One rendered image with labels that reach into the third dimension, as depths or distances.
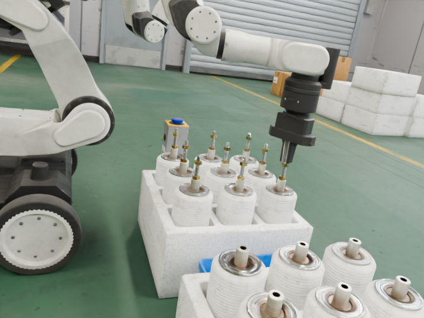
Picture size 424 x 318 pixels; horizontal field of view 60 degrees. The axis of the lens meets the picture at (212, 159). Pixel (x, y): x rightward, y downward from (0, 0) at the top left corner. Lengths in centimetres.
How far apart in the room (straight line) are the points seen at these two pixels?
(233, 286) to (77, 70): 72
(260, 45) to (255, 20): 561
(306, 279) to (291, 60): 46
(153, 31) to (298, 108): 67
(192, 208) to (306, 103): 36
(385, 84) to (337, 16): 400
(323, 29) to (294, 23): 61
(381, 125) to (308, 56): 270
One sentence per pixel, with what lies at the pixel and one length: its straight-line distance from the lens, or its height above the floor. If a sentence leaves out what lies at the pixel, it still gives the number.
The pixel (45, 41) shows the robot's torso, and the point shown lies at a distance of 105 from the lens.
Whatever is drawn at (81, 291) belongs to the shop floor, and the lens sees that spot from 97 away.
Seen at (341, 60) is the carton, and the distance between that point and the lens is 497.
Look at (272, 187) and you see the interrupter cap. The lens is 100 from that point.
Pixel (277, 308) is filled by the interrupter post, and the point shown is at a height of 27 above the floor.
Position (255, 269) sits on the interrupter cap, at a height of 25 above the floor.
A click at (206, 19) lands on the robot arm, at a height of 64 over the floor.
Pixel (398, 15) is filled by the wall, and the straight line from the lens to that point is 773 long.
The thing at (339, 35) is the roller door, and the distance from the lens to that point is 738.
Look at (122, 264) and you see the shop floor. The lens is 106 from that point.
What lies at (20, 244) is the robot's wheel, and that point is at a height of 8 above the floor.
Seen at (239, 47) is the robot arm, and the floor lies 59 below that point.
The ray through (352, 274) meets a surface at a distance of 75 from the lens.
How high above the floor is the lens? 61
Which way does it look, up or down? 18 degrees down
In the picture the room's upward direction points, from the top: 9 degrees clockwise
